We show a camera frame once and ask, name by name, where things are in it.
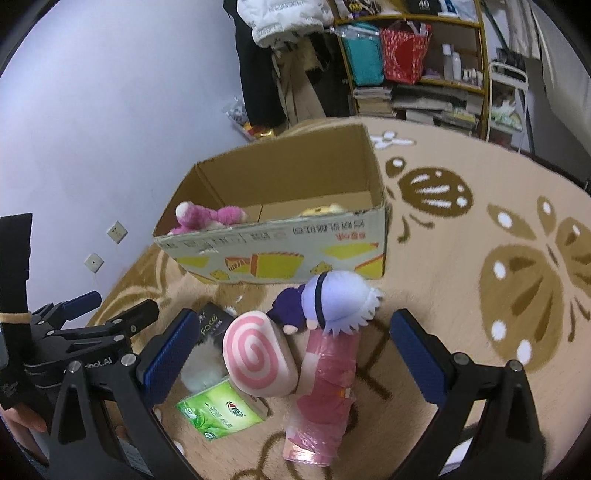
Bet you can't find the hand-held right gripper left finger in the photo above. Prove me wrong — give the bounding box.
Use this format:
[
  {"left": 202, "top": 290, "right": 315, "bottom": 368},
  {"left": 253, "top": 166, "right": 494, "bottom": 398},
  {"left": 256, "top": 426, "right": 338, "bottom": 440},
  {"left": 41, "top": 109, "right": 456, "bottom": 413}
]
[{"left": 48, "top": 308, "right": 204, "bottom": 480}]

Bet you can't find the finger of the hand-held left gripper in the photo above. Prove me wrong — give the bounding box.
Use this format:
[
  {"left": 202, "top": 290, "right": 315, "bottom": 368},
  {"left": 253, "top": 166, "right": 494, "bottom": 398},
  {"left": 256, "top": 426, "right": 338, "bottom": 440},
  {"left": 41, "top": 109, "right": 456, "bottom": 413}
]
[
  {"left": 46, "top": 299, "right": 160, "bottom": 343},
  {"left": 31, "top": 290, "right": 103, "bottom": 330}
]

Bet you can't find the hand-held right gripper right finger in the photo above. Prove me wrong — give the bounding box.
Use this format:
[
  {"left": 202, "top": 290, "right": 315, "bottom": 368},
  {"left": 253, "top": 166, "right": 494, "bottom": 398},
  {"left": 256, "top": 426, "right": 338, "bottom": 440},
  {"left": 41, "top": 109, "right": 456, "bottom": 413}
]
[{"left": 390, "top": 308, "right": 550, "bottom": 480}]

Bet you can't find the white fluffy plush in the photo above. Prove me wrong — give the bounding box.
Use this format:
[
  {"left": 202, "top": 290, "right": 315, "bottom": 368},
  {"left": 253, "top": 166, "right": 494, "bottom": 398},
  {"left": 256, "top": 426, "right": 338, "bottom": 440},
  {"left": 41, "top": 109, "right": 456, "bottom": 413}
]
[{"left": 180, "top": 339, "right": 229, "bottom": 393}]

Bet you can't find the black tissue pack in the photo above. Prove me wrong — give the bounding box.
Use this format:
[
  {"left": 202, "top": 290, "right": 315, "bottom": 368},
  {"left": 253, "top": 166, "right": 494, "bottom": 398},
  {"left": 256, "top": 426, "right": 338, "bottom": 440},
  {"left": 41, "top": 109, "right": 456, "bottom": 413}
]
[{"left": 196, "top": 302, "right": 238, "bottom": 347}]

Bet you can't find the green tissue pack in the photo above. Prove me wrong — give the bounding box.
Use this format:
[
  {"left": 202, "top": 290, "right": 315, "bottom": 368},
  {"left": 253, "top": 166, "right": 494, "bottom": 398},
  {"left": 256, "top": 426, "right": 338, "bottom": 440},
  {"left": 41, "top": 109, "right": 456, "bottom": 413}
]
[{"left": 176, "top": 376, "right": 269, "bottom": 441}]

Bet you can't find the pink swirl roll plush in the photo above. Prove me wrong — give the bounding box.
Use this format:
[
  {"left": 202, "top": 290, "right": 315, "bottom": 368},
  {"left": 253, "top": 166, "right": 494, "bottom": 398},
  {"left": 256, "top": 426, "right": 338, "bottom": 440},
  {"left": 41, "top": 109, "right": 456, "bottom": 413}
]
[{"left": 222, "top": 310, "right": 300, "bottom": 398}]

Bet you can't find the purple-haired plush doll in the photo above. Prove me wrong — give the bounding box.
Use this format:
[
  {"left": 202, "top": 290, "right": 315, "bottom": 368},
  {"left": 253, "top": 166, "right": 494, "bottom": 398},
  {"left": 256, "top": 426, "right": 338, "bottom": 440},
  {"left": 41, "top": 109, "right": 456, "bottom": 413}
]
[{"left": 267, "top": 271, "right": 384, "bottom": 336}]

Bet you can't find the pink plastic-wrapped pack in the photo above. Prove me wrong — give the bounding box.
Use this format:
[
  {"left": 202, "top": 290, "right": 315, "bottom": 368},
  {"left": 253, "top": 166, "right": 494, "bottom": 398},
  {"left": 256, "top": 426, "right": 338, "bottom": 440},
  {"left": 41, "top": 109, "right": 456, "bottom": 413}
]
[{"left": 283, "top": 323, "right": 361, "bottom": 467}]

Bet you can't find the printed cardboard box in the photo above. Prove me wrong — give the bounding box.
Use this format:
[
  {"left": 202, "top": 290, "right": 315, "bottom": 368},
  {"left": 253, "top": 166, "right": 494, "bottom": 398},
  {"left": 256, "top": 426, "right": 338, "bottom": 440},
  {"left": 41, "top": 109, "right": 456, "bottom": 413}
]
[{"left": 152, "top": 124, "right": 393, "bottom": 284}]

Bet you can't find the person's left hand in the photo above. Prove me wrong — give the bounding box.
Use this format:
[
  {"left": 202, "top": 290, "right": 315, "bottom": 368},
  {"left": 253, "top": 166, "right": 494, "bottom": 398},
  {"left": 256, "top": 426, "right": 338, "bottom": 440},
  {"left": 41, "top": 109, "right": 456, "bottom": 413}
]
[{"left": 0, "top": 367, "right": 51, "bottom": 462}]

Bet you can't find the pink bear plush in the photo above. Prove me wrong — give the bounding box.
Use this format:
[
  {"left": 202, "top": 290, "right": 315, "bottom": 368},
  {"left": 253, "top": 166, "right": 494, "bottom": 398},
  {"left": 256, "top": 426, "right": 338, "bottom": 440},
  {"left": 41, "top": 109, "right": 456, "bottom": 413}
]
[{"left": 167, "top": 201, "right": 250, "bottom": 236}]

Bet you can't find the beige butterfly-pattern rug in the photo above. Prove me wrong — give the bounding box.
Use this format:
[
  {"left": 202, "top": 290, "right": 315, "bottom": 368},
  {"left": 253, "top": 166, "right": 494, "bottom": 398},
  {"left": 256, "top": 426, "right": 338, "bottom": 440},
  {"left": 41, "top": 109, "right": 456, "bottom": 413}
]
[{"left": 85, "top": 117, "right": 591, "bottom": 480}]

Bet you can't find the yellow plush toy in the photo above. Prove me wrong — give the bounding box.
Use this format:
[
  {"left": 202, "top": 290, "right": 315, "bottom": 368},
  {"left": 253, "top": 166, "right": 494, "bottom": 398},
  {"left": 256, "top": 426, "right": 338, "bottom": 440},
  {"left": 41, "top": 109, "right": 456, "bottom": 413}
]
[{"left": 295, "top": 203, "right": 346, "bottom": 219}]

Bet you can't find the clear plastic snack bag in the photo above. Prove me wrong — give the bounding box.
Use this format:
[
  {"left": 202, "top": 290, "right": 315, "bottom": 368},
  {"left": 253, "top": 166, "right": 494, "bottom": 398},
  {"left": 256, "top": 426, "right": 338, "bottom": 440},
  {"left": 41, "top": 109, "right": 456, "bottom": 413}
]
[{"left": 224, "top": 97, "right": 275, "bottom": 141}]

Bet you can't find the stack of books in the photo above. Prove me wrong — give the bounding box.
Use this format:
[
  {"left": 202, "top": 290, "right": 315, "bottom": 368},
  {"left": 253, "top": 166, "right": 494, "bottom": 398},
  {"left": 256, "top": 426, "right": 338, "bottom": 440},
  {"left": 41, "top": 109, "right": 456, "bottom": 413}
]
[{"left": 353, "top": 83, "right": 483, "bottom": 137}]

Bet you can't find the black hanging coat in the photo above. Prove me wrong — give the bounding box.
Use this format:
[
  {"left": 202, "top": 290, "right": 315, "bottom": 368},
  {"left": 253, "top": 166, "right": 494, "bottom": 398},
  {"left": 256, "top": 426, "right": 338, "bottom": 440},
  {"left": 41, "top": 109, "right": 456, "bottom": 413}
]
[{"left": 223, "top": 0, "right": 287, "bottom": 127}]

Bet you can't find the beige hanging garment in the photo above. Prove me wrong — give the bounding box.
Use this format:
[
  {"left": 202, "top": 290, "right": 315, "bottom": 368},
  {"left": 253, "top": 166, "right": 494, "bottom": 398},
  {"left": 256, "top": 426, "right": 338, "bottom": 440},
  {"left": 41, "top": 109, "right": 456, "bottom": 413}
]
[{"left": 272, "top": 41, "right": 324, "bottom": 125}]

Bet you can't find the white metal cart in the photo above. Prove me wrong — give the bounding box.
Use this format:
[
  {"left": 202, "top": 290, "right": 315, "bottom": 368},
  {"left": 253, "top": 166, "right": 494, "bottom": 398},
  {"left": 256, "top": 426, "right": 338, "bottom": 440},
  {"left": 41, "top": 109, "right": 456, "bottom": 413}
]
[{"left": 487, "top": 60, "right": 529, "bottom": 153}]

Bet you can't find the dark hanging garment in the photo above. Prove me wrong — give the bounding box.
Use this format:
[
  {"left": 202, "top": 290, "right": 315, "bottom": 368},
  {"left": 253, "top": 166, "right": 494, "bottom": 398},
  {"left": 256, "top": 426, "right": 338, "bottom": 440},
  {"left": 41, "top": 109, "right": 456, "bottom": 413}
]
[{"left": 302, "top": 28, "right": 345, "bottom": 116}]

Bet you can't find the yellow-framed shelf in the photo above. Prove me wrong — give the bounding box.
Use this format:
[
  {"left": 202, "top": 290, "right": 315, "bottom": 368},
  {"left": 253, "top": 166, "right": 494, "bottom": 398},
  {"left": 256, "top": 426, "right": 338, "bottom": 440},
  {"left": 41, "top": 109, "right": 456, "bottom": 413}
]
[{"left": 332, "top": 0, "right": 490, "bottom": 139}]

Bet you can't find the teal bag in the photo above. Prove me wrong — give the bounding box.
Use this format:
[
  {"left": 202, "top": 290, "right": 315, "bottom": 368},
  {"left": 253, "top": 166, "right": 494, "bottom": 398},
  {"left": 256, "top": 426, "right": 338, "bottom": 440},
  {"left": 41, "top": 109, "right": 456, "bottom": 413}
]
[{"left": 339, "top": 25, "right": 385, "bottom": 88}]

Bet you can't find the red patterned gift bag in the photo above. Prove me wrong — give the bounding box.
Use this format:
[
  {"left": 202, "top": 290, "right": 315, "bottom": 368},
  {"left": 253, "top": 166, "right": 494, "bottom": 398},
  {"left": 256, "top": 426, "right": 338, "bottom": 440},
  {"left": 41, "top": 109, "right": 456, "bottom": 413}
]
[{"left": 379, "top": 21, "right": 432, "bottom": 85}]

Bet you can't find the white puffer jacket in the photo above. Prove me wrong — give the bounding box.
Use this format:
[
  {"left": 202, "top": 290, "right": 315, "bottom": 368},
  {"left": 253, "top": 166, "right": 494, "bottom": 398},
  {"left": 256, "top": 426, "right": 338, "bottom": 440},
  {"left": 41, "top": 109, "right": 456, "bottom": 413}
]
[{"left": 238, "top": 0, "right": 335, "bottom": 49}]

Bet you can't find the grey curtain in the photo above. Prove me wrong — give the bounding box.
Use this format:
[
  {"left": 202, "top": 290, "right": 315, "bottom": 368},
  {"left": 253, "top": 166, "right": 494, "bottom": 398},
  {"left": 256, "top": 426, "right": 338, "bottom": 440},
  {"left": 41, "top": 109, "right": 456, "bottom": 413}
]
[{"left": 531, "top": 0, "right": 591, "bottom": 139}]

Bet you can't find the blue and white box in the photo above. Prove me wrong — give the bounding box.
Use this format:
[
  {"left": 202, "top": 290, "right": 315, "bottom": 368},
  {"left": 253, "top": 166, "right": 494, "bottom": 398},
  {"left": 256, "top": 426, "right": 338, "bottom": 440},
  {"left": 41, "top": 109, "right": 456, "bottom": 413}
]
[{"left": 443, "top": 0, "right": 481, "bottom": 21}]

